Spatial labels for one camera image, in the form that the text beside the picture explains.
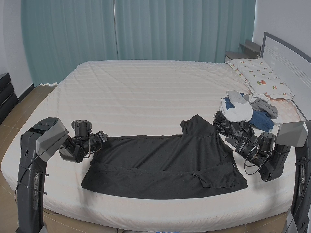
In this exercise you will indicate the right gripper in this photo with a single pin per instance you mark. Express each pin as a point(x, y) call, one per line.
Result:
point(245, 148)

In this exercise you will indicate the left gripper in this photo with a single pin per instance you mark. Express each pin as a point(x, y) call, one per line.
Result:
point(98, 139)

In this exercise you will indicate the black T-shirt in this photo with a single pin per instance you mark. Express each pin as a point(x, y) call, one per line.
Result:
point(155, 161)

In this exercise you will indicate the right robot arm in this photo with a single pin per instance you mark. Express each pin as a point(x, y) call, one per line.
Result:
point(291, 135)

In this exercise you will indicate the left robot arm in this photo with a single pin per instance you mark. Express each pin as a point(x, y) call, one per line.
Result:
point(30, 169)

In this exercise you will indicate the pile of clothes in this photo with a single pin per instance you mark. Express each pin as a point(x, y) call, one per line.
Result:
point(239, 112)

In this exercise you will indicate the bed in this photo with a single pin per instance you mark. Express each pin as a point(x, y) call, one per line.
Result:
point(136, 93)

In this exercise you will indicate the black shiny garment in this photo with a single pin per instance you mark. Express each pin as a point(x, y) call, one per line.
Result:
point(233, 129)

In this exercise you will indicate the white printed pillow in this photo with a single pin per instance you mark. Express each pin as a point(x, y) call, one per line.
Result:
point(261, 75)

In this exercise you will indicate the grey bedside table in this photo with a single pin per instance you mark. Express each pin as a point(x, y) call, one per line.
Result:
point(243, 53)

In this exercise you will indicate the black chest of drawers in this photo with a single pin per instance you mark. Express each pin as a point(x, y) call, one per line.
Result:
point(6, 96)

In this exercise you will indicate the blue-green curtain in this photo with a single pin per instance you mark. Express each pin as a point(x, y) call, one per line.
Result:
point(182, 23)
point(68, 28)

